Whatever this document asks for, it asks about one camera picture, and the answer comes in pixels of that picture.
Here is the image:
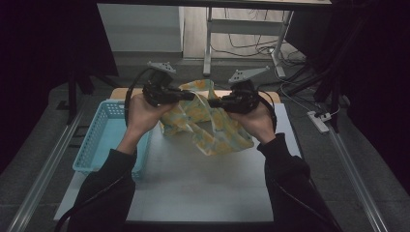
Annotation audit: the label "person's left hand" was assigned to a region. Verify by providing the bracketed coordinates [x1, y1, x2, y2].
[116, 93, 177, 156]

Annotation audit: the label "white floor cable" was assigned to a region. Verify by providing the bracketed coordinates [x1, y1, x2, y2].
[273, 62, 341, 117]

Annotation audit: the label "white frame desk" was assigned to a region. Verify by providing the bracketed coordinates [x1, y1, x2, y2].
[96, 0, 333, 78]

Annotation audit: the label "light blue plastic basket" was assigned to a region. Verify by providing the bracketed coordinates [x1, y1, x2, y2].
[73, 100, 155, 181]

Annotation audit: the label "person's right hand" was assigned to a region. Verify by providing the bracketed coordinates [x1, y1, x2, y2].
[226, 100, 278, 145]

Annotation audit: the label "aluminium rail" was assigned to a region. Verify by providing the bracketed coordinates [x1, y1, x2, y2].
[326, 124, 391, 232]
[6, 109, 87, 232]

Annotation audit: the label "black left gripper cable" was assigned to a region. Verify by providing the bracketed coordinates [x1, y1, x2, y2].
[53, 67, 153, 232]

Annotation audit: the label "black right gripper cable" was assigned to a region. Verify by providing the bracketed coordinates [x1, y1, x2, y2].
[256, 89, 278, 133]

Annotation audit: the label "black floor cables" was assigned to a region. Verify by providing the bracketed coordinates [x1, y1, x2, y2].
[210, 9, 308, 67]

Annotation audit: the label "white power strip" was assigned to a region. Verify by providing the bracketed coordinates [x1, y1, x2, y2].
[307, 110, 333, 134]

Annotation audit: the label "black metal stand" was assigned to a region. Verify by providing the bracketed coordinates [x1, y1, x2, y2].
[66, 54, 121, 126]
[283, 0, 375, 133]

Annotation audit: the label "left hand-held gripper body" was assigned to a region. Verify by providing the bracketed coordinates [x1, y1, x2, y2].
[142, 61, 182, 107]

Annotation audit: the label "white table mat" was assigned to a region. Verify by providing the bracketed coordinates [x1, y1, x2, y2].
[53, 100, 323, 223]

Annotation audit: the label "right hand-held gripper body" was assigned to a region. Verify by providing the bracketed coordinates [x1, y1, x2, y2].
[221, 66, 271, 115]

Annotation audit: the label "orange print cloth bag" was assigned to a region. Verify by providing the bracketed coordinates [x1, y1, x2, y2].
[159, 79, 255, 158]

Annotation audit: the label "grey cabinet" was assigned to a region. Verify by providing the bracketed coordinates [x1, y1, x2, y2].
[97, 3, 186, 53]

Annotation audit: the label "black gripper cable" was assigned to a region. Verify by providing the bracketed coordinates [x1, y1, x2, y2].
[53, 67, 153, 232]
[256, 89, 278, 133]

